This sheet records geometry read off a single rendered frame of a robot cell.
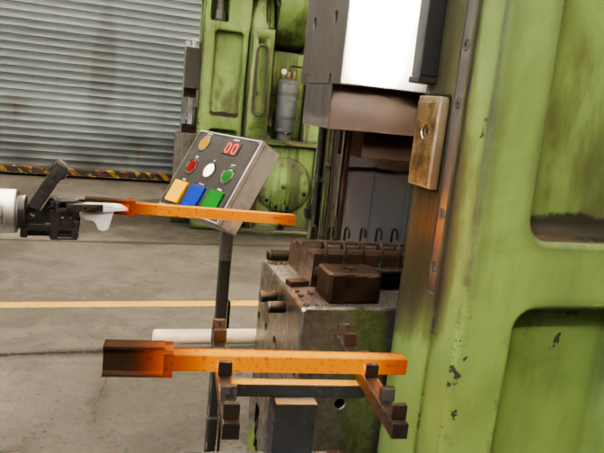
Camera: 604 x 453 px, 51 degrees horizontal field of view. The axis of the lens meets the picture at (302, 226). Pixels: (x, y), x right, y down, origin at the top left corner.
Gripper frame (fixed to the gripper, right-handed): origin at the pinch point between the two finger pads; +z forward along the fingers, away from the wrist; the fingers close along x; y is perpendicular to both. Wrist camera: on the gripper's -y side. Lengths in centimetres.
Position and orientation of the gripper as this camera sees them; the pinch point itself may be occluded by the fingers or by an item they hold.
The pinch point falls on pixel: (120, 204)
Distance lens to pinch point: 140.1
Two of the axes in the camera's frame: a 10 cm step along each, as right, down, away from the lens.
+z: 9.6, 0.2, 2.9
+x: 2.8, 2.1, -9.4
